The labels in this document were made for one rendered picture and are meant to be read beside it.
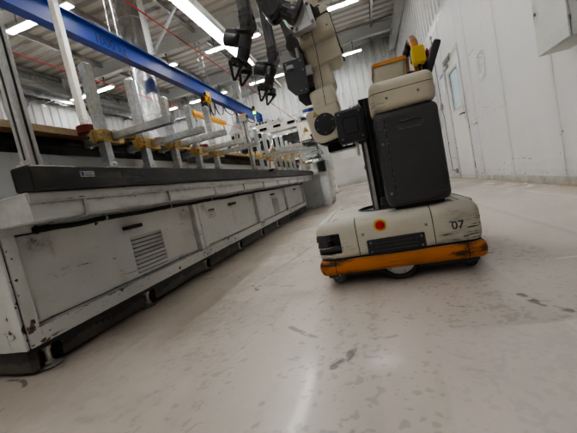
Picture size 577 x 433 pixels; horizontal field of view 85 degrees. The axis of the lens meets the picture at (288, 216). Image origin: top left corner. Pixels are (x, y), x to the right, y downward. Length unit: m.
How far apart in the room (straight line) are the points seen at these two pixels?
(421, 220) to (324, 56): 0.88
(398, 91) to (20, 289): 1.57
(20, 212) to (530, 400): 1.40
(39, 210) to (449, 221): 1.45
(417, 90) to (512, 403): 1.07
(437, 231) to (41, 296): 1.54
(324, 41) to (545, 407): 1.50
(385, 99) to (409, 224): 0.51
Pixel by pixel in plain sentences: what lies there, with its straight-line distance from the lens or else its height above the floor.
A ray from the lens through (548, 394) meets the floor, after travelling 0.82.
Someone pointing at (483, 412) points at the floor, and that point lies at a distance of 0.76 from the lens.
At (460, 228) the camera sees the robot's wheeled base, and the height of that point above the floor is 0.17.
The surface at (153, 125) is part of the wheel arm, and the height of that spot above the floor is 0.83.
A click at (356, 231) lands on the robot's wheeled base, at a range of 1.37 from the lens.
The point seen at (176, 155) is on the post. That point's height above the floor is 0.77.
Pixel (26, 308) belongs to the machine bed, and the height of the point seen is 0.24.
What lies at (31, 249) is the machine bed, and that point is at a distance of 1.54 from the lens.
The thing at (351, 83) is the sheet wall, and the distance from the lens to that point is 12.68.
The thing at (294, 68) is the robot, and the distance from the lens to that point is 1.63.
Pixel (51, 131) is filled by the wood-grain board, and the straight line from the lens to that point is 1.60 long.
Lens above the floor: 0.46
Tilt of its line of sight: 5 degrees down
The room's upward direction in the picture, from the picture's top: 12 degrees counter-clockwise
